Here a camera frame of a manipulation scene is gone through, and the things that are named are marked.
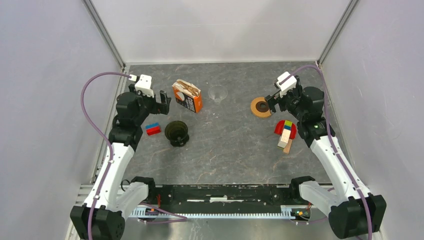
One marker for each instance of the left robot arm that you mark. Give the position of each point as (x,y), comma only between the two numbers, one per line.
(103,214)

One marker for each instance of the red curved toy block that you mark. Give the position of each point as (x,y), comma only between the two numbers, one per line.
(280,126)

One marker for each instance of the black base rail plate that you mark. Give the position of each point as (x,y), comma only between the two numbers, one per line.
(224,198)

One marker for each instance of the clear glass dripper cone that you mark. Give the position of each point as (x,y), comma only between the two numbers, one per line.
(217,93)

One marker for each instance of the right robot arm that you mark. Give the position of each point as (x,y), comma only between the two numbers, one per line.
(352,210)

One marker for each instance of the colourful cube block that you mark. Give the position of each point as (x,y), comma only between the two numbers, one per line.
(288,125)

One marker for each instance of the dark glass carafe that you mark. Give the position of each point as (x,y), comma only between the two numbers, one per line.
(177,133)

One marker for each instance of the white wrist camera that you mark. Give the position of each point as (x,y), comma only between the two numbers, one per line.
(285,82)
(141,85)

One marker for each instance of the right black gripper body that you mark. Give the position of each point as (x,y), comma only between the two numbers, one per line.
(288,102)

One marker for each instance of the orange coffee filter box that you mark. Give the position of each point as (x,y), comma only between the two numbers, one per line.
(188,95)

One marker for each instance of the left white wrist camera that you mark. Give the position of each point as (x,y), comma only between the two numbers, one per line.
(141,85)

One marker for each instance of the brown flat wooden block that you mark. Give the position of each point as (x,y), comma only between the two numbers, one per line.
(287,148)

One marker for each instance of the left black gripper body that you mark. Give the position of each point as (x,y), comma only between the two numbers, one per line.
(152,106)

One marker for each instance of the white slotted cable duct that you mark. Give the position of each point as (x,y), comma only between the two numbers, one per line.
(285,213)

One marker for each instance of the red blue toy brick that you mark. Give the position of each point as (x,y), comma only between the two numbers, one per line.
(153,129)

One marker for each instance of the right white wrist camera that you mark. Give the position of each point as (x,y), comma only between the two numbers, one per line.
(285,82)

